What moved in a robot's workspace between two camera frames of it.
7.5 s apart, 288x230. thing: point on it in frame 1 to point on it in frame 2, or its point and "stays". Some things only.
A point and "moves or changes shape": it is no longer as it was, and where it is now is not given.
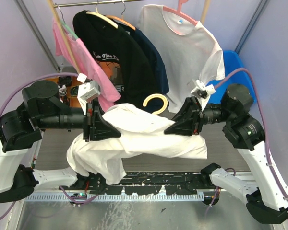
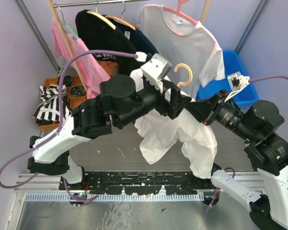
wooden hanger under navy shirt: x=121 y=19 stays
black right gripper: x=189 y=120 to x=205 y=109
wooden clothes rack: x=206 y=4 stays
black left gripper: x=100 y=129 to x=178 y=101
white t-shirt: x=142 y=135 moves or changes shape
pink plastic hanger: x=179 y=12 stays
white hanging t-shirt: x=190 y=53 stays
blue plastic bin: x=232 y=62 stays
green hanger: x=67 y=27 stays
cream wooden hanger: x=156 y=96 moves or changes shape
